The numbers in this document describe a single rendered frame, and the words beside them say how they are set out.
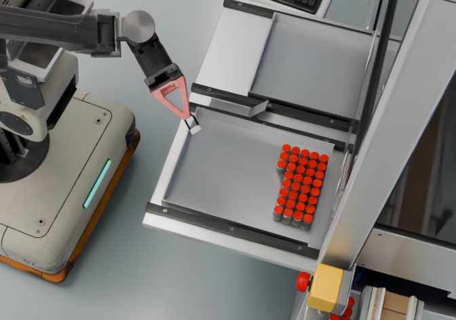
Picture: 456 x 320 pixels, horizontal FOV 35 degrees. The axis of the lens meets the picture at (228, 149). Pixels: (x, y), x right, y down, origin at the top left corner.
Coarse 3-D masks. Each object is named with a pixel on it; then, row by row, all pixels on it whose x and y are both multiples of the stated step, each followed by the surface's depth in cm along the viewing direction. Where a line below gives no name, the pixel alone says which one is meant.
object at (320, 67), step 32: (288, 32) 190; (320, 32) 190; (352, 32) 186; (256, 64) 180; (288, 64) 185; (320, 64) 185; (352, 64) 185; (256, 96) 177; (288, 96) 180; (320, 96) 180; (352, 96) 181
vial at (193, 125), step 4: (192, 116) 136; (184, 120) 136; (188, 120) 136; (192, 120) 136; (196, 120) 136; (188, 124) 136; (192, 124) 136; (196, 124) 136; (188, 128) 137; (192, 128) 136; (196, 128) 136; (200, 128) 136; (192, 132) 136; (196, 132) 136
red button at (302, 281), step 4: (304, 272) 145; (300, 276) 144; (304, 276) 144; (308, 276) 144; (300, 280) 144; (304, 280) 143; (308, 280) 143; (296, 284) 145; (300, 284) 143; (304, 284) 143; (308, 284) 145; (300, 288) 144; (304, 288) 143; (304, 292) 145
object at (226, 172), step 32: (224, 128) 175; (256, 128) 174; (192, 160) 171; (224, 160) 171; (256, 160) 171; (192, 192) 167; (224, 192) 167; (256, 192) 167; (320, 192) 168; (256, 224) 163; (288, 224) 163
